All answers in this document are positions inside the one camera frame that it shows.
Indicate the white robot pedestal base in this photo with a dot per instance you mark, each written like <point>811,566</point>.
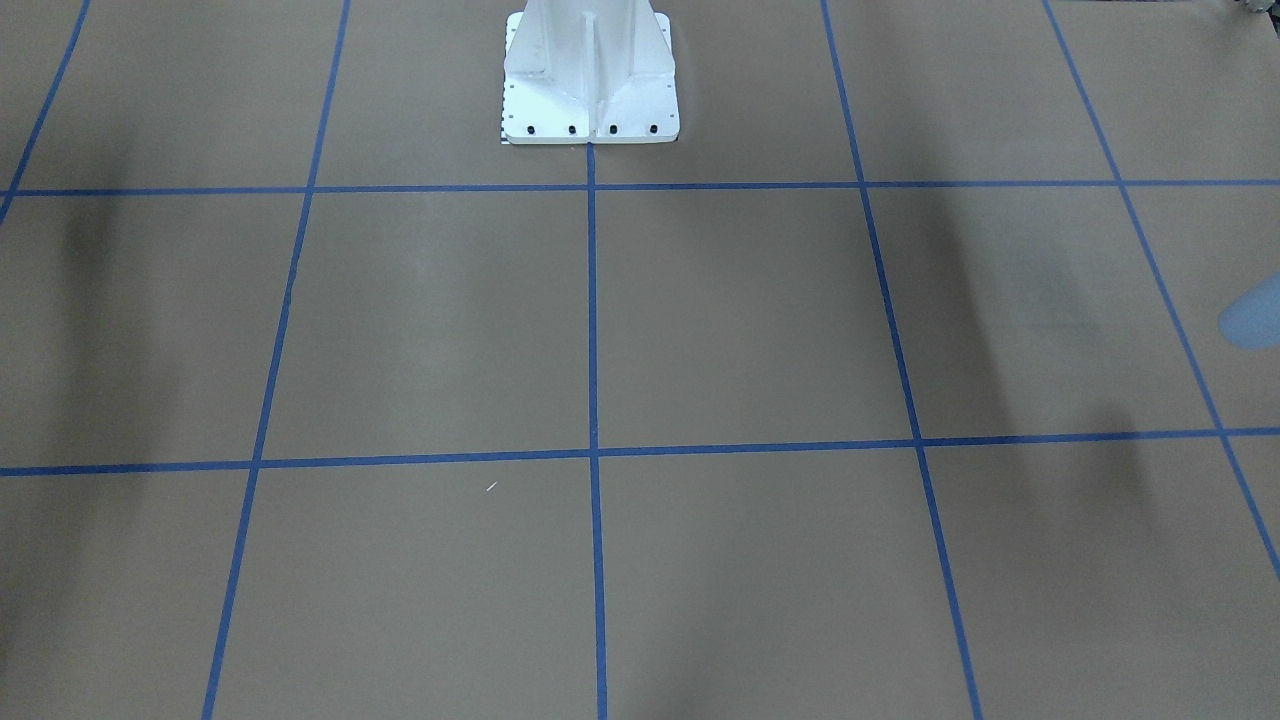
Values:
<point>579,72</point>

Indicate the light blue plastic cup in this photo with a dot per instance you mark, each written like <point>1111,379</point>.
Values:
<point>1251,321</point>

